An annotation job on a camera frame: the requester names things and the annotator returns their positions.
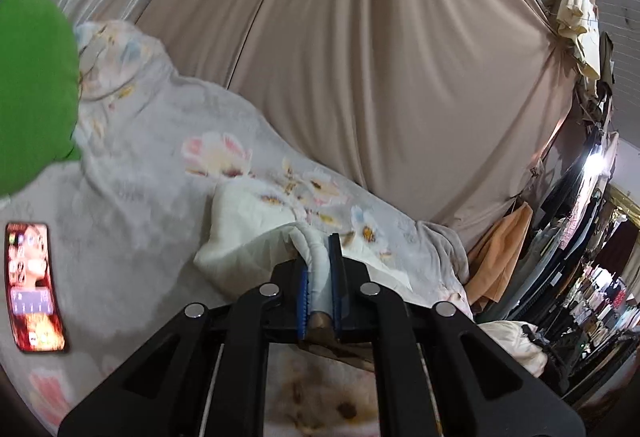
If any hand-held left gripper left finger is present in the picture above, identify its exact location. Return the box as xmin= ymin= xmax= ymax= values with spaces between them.
xmin=57 ymin=259 xmax=313 ymax=437

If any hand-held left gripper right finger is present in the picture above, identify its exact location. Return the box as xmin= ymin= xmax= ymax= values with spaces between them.
xmin=327 ymin=233 xmax=586 ymax=437

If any white quilted comforter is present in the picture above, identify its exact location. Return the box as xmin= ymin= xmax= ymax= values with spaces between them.
xmin=194 ymin=179 xmax=416 ymax=318

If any row of hanging dark clothes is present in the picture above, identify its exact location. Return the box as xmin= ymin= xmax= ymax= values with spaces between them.
xmin=510 ymin=157 xmax=640 ymax=408

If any orange hanging cloth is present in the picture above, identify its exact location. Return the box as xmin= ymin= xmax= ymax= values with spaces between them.
xmin=465 ymin=203 xmax=535 ymax=313

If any grey floral fleece blanket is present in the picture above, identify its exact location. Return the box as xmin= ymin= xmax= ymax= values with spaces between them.
xmin=0 ymin=19 xmax=473 ymax=437

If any white crumpled cloth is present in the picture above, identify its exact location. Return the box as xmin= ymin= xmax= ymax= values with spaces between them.
xmin=477 ymin=319 xmax=548 ymax=378

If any beige draped curtain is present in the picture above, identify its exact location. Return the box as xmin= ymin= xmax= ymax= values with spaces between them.
xmin=135 ymin=0 xmax=576 ymax=250

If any smartphone with lit screen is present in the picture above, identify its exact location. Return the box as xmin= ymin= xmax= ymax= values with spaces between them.
xmin=5 ymin=222 xmax=68 ymax=354

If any bright lamp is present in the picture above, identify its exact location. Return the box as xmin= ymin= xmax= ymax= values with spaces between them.
xmin=582 ymin=142 xmax=608 ymax=172

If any green pillow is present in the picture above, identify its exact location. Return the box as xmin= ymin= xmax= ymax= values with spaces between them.
xmin=0 ymin=0 xmax=82 ymax=198

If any cream hanging cloth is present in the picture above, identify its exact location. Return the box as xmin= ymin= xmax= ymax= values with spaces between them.
xmin=556 ymin=0 xmax=601 ymax=80

